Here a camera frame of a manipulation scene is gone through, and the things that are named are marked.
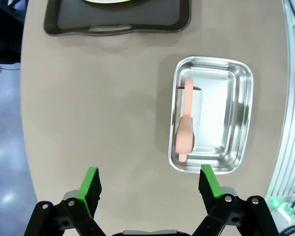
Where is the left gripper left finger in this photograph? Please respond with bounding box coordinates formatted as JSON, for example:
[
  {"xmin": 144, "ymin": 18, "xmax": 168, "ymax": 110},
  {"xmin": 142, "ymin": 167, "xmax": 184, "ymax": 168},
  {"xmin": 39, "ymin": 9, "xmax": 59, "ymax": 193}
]
[{"xmin": 24, "ymin": 166, "xmax": 106, "ymax": 236}]

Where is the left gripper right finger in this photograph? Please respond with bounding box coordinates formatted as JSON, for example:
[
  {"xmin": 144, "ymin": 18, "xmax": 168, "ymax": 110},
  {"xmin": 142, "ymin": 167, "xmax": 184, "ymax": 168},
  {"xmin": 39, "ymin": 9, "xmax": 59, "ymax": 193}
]
[{"xmin": 193, "ymin": 164, "xmax": 280, "ymax": 236}]

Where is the pink lint roller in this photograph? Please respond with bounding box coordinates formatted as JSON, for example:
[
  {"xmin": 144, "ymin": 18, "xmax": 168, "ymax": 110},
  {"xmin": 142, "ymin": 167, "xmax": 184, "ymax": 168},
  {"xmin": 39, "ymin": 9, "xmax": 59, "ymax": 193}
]
[{"xmin": 174, "ymin": 77, "xmax": 203, "ymax": 163}]

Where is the dark brown serving tray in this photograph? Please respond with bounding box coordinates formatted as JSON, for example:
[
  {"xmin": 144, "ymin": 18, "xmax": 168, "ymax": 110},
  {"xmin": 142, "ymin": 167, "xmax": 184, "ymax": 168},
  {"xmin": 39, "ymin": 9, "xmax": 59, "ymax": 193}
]
[{"xmin": 43, "ymin": 0, "xmax": 192, "ymax": 37}]

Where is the white round plate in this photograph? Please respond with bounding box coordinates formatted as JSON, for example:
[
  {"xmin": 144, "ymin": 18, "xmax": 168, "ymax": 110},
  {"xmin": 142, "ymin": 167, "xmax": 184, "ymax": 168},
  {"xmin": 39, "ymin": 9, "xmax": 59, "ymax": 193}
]
[{"xmin": 81, "ymin": 0, "xmax": 136, "ymax": 4}]

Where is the steel rectangular container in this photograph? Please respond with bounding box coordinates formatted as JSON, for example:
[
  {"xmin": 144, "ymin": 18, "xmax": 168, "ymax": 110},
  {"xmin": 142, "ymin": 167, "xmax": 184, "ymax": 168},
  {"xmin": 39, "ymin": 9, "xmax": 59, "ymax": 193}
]
[{"xmin": 167, "ymin": 56, "xmax": 254, "ymax": 175}]

